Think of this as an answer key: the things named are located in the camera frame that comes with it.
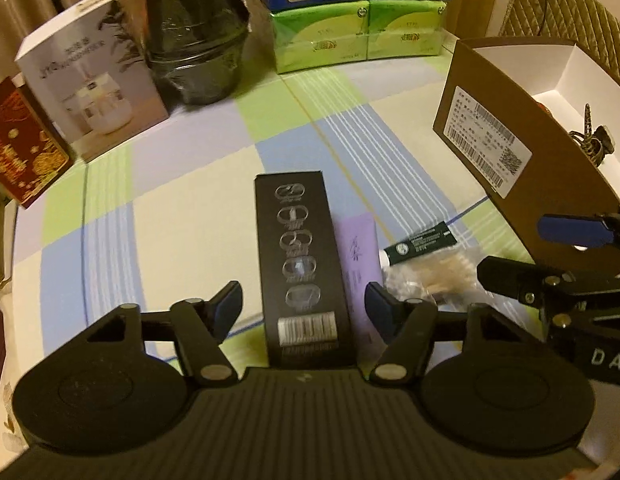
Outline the long black box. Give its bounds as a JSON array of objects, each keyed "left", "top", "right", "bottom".
[{"left": 254, "top": 171, "right": 358, "bottom": 368}]

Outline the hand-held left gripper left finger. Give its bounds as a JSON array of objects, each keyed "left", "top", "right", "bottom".
[{"left": 85, "top": 280, "right": 243, "bottom": 387}]

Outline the purple tube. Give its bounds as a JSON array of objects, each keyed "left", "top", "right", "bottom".
[{"left": 340, "top": 212, "right": 391, "bottom": 361}]

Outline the checked cloth desktop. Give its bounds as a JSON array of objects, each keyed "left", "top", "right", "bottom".
[{"left": 0, "top": 50, "right": 620, "bottom": 376}]

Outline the leopard print claw clip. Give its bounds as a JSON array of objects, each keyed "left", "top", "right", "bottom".
[{"left": 568, "top": 102, "right": 618, "bottom": 166}]

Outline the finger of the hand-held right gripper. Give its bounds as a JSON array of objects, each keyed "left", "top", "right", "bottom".
[
  {"left": 537, "top": 204, "right": 620, "bottom": 251},
  {"left": 477, "top": 256, "right": 575, "bottom": 308}
]

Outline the black wrapped pot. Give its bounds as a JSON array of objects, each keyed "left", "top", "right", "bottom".
[{"left": 131, "top": 0, "right": 251, "bottom": 107}]

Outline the white humidifier box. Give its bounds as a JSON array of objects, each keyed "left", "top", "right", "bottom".
[{"left": 16, "top": 0, "right": 169, "bottom": 163}]

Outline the red gift box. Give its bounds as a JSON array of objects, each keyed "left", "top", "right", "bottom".
[{"left": 0, "top": 76, "right": 75, "bottom": 209}]

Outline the green tissue pack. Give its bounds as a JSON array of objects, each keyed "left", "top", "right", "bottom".
[
  {"left": 270, "top": 0, "right": 371, "bottom": 75},
  {"left": 366, "top": 0, "right": 448, "bottom": 58}
]

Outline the clear bag of cotton swabs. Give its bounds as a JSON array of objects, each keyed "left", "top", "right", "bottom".
[{"left": 382, "top": 247, "right": 485, "bottom": 311}]

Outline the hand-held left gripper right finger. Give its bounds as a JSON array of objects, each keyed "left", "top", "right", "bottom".
[{"left": 365, "top": 281, "right": 528, "bottom": 387}]

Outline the brown cardboard box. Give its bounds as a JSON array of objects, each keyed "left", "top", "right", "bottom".
[{"left": 432, "top": 37, "right": 620, "bottom": 281}]

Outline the quilted chair back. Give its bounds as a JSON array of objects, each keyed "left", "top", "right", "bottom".
[{"left": 500, "top": 0, "right": 620, "bottom": 88}]

